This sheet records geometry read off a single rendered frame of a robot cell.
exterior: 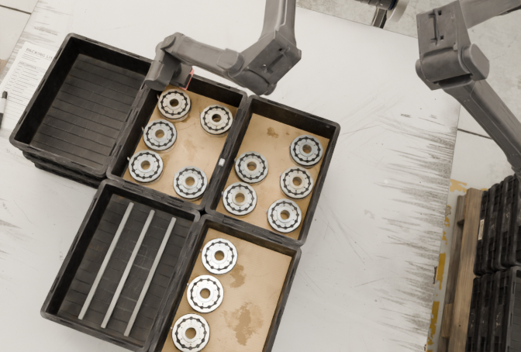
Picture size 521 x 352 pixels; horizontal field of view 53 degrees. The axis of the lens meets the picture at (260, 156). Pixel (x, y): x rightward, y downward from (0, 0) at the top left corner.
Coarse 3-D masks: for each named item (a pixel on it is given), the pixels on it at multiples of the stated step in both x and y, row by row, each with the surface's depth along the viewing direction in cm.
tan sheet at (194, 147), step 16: (192, 96) 170; (192, 112) 168; (176, 128) 166; (192, 128) 166; (144, 144) 163; (176, 144) 164; (192, 144) 164; (208, 144) 165; (176, 160) 162; (192, 160) 162; (208, 160) 163; (128, 176) 159; (208, 176) 161
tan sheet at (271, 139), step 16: (256, 128) 168; (272, 128) 168; (288, 128) 169; (256, 144) 166; (272, 144) 166; (288, 144) 167; (272, 160) 164; (288, 160) 165; (320, 160) 165; (272, 176) 163; (256, 192) 160; (272, 192) 161; (256, 208) 159; (304, 208) 160; (256, 224) 157
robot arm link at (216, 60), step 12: (180, 36) 130; (168, 48) 133; (180, 48) 128; (192, 48) 124; (204, 48) 119; (216, 48) 115; (228, 48) 103; (192, 60) 121; (204, 60) 116; (216, 60) 112; (228, 60) 101; (240, 60) 99; (216, 72) 112; (276, 84) 105
